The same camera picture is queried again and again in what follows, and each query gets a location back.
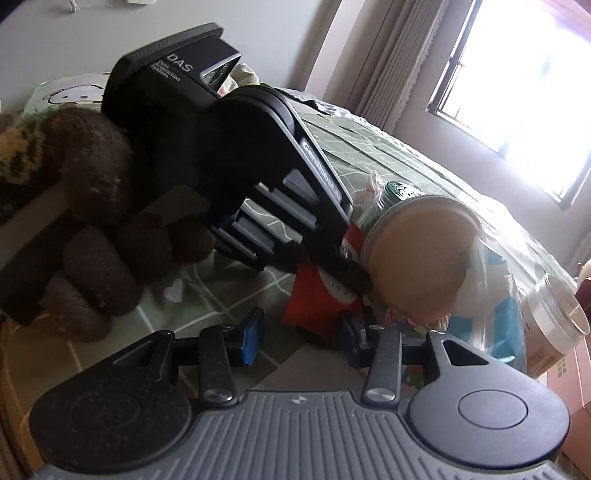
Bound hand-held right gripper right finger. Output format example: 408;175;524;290
338;310;509;407

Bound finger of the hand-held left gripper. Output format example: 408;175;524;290
240;168;324;241
215;217;374;296

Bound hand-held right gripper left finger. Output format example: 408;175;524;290
88;307;266;404

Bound red snack packet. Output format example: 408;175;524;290
283;222;370;333

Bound round cream worn cushion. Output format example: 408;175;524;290
360;195;483;326

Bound green checked bedsheet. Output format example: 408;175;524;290
0;85;578;398

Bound cartoon print pillow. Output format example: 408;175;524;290
21;71;112;116

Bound white blue plastic package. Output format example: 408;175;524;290
450;222;529;374

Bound pale pleated curtain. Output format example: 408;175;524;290
305;0;481;134

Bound plastic jar orange label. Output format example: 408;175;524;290
519;272;591;379

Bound barred window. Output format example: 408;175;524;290
429;0;591;213

